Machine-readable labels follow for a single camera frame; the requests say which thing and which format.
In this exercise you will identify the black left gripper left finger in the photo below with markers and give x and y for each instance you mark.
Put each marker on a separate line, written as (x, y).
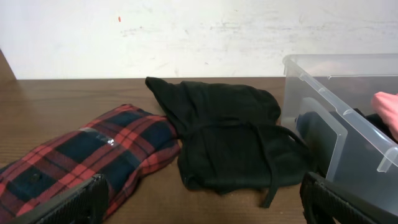
(85, 203)

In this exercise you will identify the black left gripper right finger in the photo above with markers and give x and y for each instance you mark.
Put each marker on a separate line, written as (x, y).
(325, 203)

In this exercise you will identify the small black garment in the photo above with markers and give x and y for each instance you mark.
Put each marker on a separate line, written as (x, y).
(321, 139)

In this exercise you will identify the large black garment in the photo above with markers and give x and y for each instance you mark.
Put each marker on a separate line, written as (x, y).
(231, 138)

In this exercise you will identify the pink printed t-shirt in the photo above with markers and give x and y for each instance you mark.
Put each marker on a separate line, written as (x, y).
(385, 105)

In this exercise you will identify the red plaid folded shirt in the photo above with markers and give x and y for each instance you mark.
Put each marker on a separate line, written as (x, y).
(124, 145)

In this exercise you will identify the clear plastic storage bin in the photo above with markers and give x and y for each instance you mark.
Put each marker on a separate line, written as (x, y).
(364, 160)

